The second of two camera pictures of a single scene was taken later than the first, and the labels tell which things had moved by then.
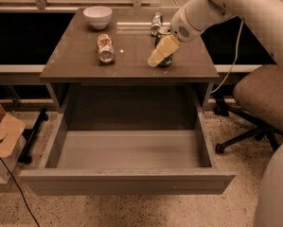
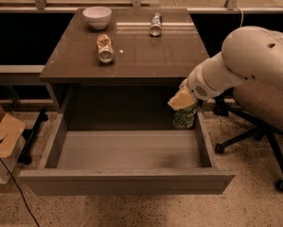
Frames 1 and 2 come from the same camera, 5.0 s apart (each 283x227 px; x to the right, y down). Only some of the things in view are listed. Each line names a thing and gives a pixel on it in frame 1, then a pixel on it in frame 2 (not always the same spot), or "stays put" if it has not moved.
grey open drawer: (128, 163) stays put
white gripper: (183, 26) to (198, 85)
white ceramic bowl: (98, 16) stays put
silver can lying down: (156, 23) stays put
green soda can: (169, 61) to (184, 118)
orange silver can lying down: (104, 47) stays put
